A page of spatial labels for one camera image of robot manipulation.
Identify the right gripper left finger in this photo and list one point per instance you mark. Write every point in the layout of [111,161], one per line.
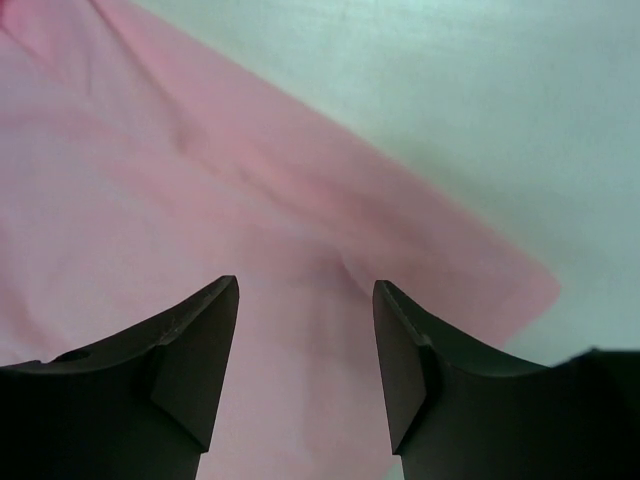
[140,404]

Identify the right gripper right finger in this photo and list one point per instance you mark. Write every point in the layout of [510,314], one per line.
[458,408]

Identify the pink t shirt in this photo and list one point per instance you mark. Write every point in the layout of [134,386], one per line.
[138,165]

